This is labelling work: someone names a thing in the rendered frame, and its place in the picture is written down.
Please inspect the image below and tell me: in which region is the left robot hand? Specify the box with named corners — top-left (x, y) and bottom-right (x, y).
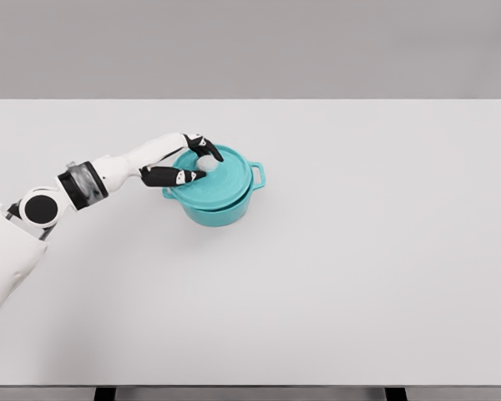
top-left (139, 132), bottom-right (225, 190)

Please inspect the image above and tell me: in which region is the teal pot lid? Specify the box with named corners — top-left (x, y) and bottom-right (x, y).
top-left (167, 144), bottom-right (252, 209)

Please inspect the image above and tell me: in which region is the teal pot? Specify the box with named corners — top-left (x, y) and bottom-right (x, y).
top-left (162, 160), bottom-right (268, 228)

